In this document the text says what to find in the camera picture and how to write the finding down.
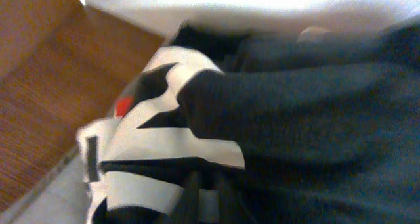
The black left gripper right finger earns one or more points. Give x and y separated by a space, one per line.
232 209

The red folded garment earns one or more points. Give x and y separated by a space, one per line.
123 106

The black Nike t-shirt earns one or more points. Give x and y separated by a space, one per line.
313 128

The grey-green folded garment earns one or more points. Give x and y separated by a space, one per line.
60 197

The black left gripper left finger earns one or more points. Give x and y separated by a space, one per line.
187 210

